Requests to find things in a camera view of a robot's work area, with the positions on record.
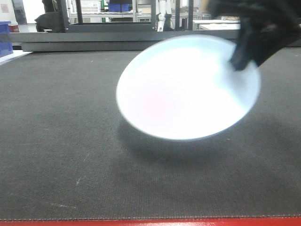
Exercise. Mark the pale blue round tray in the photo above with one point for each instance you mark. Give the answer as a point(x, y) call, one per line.
point(185, 88)

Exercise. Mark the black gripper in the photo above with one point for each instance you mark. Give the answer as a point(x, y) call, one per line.
point(266, 26)

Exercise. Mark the white background table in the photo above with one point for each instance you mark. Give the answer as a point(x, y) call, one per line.
point(216, 25)

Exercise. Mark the black fabric table mat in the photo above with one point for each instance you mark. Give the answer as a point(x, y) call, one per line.
point(66, 152)

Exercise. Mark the black metal frame rack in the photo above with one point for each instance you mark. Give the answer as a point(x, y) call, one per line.
point(95, 37)

